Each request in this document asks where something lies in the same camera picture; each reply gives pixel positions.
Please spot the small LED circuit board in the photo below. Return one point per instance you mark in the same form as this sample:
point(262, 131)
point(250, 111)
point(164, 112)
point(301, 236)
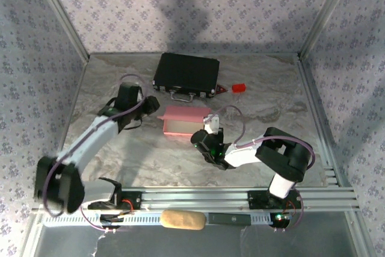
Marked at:
point(279, 218)

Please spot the tan oblong pad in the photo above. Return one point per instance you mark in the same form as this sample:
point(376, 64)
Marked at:
point(183, 219)

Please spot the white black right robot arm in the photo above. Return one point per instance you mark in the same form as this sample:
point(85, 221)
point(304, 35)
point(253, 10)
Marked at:
point(285, 154)

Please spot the aluminium corner post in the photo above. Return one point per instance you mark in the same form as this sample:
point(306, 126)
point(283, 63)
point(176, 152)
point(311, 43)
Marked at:
point(328, 13)
point(60, 13)

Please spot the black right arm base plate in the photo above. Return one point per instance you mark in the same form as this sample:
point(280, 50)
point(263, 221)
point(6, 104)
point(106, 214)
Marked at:
point(255, 200)

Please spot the red block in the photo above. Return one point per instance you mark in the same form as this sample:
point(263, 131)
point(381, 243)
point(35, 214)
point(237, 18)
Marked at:
point(239, 88)

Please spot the aluminium side rail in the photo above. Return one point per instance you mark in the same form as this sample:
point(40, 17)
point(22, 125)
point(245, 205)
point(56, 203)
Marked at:
point(317, 118)
point(68, 118)

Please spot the pink paper box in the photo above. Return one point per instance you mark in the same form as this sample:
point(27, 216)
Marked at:
point(183, 114)

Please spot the red black triangular badge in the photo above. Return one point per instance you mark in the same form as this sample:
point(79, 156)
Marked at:
point(221, 89)

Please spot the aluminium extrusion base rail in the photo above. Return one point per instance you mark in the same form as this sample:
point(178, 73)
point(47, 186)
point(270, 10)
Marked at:
point(195, 198)

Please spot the black flat bar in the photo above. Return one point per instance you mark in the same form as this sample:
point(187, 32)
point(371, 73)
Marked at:
point(230, 219)

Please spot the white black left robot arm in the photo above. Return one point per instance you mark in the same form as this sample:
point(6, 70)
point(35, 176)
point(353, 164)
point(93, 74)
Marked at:
point(90, 142)

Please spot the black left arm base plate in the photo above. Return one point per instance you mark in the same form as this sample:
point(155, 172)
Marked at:
point(136, 200)

